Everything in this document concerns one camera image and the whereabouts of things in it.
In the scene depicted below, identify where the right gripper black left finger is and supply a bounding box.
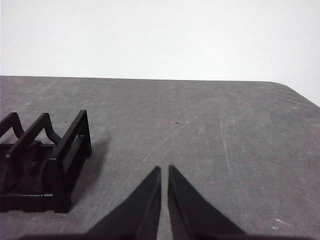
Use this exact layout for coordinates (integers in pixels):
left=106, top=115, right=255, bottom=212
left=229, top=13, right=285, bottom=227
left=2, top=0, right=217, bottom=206
left=84, top=165, right=162, bottom=240

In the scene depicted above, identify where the black plastic plate rack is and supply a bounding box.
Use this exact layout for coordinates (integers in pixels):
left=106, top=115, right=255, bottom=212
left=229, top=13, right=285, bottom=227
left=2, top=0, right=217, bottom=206
left=0, top=109, right=93, bottom=214

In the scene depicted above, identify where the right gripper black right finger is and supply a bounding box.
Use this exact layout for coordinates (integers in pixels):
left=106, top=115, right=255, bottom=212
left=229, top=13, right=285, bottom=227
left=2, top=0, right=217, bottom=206
left=166, top=164, right=248, bottom=240

